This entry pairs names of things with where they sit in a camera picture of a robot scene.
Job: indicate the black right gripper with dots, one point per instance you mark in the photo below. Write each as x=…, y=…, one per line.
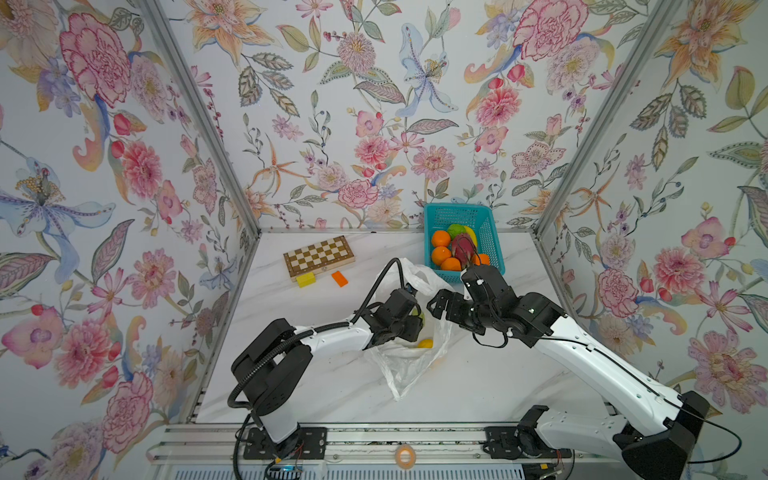
x=441, y=297

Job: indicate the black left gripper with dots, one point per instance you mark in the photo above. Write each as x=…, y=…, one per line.
x=415, y=328

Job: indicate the orange fruit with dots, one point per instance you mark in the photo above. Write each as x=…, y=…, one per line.
x=439, y=255
x=441, y=238
x=481, y=259
x=451, y=264

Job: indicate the translucent white plastic bag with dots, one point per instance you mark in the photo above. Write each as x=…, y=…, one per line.
x=402, y=363

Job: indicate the red dragon fruit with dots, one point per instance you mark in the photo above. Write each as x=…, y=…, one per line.
x=463, y=249

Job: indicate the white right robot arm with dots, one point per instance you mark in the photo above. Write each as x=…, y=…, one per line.
x=653, y=429

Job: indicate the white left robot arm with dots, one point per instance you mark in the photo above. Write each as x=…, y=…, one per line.
x=270, y=368

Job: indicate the yellow banana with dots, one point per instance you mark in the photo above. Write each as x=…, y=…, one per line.
x=470, y=232

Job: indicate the orange toy brick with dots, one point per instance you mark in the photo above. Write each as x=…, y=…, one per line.
x=340, y=279

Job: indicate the wooden chess board box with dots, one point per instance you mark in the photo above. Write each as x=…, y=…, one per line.
x=319, y=257

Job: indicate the teal plastic basket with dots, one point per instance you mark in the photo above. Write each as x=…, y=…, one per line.
x=439, y=216

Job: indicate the yellow foam block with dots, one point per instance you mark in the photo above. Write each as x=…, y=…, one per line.
x=306, y=279

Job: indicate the beige tape roll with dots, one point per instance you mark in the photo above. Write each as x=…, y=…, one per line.
x=405, y=457

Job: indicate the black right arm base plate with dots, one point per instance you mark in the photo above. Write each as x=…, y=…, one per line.
x=521, y=440

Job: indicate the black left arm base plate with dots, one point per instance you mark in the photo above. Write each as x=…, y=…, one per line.
x=306, y=443

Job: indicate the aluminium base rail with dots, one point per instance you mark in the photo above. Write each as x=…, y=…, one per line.
x=367, y=451

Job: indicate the aluminium corner post right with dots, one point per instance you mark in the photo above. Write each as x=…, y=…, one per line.
x=641, y=52

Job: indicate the aluminium corner post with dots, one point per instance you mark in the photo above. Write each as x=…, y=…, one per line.
x=641, y=52
x=163, y=35

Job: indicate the aluminium corner post left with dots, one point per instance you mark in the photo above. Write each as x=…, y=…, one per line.
x=163, y=35

